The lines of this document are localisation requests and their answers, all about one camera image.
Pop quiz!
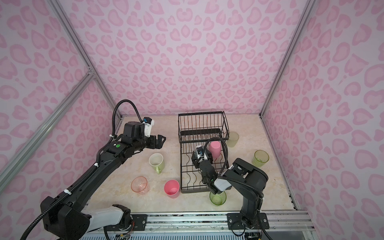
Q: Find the light green ceramic mug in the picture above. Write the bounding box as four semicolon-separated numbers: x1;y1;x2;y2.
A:
149;153;165;175

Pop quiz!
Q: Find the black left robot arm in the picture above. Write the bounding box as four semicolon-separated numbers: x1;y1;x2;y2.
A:
41;117;166;240

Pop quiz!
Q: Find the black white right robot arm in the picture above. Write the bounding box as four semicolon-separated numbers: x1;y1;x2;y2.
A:
192;150;269;229

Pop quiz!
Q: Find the frosted pale green textured cup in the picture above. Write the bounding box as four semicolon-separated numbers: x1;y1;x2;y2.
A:
226;132;240;148

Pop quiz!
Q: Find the clear pink plastic cup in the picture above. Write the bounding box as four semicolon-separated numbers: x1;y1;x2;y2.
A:
131;176;150;195

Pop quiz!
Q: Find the magenta pink plastic cup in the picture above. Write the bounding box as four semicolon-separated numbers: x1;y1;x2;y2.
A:
164;180;180;199

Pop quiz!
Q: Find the bright green clear cup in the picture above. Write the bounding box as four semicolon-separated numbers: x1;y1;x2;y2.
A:
209;192;227;206

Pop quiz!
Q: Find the clear green plastic cup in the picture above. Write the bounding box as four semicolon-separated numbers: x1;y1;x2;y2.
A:
252;150;270;168

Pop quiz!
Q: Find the black wire dish rack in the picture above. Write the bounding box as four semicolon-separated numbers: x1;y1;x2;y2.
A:
178;111;230;194

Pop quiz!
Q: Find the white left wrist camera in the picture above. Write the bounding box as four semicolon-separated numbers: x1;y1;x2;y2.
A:
143;117;155;138

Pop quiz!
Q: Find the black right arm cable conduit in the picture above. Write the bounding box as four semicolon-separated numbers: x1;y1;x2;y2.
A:
202;137;229;176

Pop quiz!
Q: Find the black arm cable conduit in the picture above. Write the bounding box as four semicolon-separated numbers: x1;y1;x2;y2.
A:
111;99;144;137
202;137;229;176

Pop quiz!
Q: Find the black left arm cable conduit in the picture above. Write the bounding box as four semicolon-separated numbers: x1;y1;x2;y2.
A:
111;99;144;137

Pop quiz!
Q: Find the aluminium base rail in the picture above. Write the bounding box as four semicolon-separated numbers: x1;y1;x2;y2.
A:
82;210;319;240

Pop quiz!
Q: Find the aluminium diagonal frame bar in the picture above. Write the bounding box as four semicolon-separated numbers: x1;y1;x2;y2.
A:
1;71;94;192

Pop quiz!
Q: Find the aluminium corner frame post left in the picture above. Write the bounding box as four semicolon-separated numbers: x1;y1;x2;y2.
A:
47;0;116;110

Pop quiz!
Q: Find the aluminium corner frame post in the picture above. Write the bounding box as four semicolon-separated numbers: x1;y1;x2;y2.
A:
47;0;116;110
259;0;319;119

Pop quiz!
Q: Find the aluminium corner frame post right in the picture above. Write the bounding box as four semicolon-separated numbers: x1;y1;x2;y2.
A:
259;0;319;119

